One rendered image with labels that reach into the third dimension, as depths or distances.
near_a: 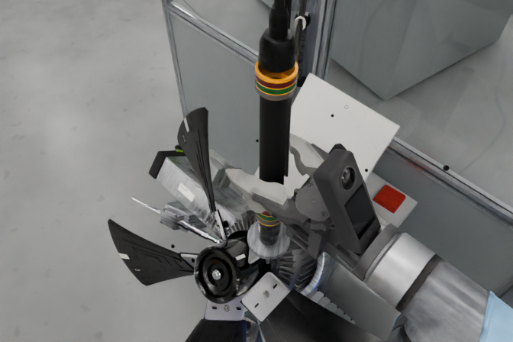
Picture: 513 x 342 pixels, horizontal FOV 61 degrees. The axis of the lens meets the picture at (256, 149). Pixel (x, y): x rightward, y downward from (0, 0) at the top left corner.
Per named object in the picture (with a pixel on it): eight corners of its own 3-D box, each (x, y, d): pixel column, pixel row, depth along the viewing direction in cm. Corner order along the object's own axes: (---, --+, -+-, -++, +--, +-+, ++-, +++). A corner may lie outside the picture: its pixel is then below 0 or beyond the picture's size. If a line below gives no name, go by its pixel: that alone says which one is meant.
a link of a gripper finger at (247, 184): (218, 207, 58) (283, 230, 56) (214, 181, 53) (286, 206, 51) (228, 188, 60) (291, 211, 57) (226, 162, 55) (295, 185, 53)
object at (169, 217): (165, 221, 118) (168, 207, 117) (181, 229, 115) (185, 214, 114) (158, 222, 115) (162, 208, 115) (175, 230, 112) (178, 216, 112)
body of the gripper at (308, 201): (279, 232, 57) (354, 295, 52) (282, 196, 51) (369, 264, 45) (316, 197, 61) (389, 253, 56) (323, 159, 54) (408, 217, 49)
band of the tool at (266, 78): (258, 72, 47) (258, 51, 45) (298, 76, 47) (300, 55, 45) (252, 100, 45) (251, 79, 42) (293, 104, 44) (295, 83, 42)
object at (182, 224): (231, 251, 106) (134, 201, 124) (233, 243, 106) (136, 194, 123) (226, 253, 104) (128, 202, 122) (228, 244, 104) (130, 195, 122)
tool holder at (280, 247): (253, 208, 76) (252, 175, 68) (293, 214, 75) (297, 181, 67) (243, 256, 70) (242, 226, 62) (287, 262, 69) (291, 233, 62)
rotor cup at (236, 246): (214, 264, 106) (176, 279, 95) (240, 217, 101) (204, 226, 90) (256, 306, 99) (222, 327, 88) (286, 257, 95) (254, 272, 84)
